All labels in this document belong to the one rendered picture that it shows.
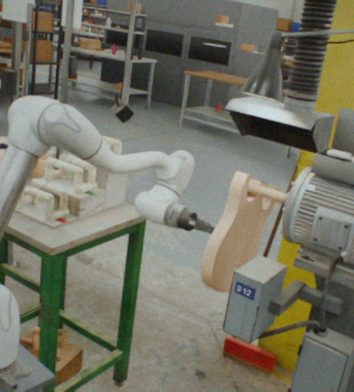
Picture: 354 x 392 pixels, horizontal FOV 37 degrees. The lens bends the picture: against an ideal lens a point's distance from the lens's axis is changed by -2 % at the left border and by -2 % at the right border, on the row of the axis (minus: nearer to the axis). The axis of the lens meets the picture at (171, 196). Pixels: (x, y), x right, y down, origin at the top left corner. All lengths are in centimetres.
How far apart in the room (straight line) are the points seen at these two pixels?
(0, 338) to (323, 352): 93
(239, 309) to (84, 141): 66
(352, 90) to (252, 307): 134
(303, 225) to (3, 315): 90
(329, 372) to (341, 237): 40
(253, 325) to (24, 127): 89
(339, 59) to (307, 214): 112
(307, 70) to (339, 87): 86
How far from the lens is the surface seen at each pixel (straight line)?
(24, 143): 168
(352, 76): 257
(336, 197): 162
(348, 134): 174
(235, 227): 175
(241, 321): 156
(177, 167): 197
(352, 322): 171
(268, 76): 162
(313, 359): 169
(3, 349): 162
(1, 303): 157
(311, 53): 174
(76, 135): 157
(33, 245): 202
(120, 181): 235
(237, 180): 172
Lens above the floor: 178
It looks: 19 degrees down
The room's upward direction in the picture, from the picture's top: 8 degrees clockwise
